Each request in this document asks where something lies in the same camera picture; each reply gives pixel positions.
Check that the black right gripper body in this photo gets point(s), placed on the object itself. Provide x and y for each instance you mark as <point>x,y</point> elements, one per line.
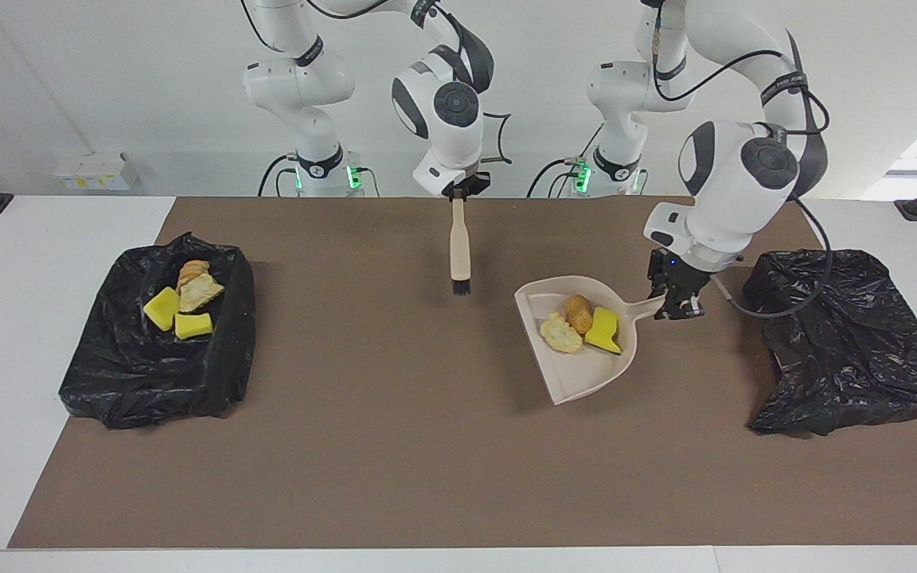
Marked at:
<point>468,181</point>

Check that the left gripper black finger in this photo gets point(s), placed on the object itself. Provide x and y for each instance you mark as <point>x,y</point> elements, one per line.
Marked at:
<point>662,302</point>
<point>691,306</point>

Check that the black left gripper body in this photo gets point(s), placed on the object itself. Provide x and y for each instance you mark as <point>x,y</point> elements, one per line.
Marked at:
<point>677,274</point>

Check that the beige brush with black bristles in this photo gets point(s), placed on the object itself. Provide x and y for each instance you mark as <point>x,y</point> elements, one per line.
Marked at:
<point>459,247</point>

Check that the notched yellow sponge piece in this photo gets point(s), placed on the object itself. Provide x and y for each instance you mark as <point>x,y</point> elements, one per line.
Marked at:
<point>603,330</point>

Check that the brown fried nugget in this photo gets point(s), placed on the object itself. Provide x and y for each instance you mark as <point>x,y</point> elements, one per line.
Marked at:
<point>579,313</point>

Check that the beige plastic dustpan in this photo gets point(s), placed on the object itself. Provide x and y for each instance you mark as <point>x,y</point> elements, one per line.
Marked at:
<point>586,376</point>

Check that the pale lumpy food piece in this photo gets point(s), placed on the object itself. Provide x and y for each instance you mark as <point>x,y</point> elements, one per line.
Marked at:
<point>560,334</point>

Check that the striped tan bread piece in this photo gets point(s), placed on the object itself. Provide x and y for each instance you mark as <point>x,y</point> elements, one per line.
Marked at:
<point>192,268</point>

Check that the pale bread piece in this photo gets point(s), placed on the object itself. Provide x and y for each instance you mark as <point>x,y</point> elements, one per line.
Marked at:
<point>200,293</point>

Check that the small yellow sponge wedge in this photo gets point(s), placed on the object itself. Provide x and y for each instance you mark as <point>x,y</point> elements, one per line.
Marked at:
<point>193,326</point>

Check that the large yellow sponge chunk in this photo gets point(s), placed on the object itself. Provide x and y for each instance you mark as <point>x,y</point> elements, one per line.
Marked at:
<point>161,309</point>

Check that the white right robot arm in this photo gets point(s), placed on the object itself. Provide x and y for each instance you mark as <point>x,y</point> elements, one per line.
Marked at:
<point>446,135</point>

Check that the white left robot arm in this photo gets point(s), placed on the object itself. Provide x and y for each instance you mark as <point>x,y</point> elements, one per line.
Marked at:
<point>733,199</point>

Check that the black bag lined trash bin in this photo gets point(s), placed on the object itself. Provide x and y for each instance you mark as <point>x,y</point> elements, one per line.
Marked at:
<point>148,374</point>
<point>840,358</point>

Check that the brown table mat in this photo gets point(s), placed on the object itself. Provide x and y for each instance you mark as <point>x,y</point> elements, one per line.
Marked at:
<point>427,493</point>

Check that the white wall socket box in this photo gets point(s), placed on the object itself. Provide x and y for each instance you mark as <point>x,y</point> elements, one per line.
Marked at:
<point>96,171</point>

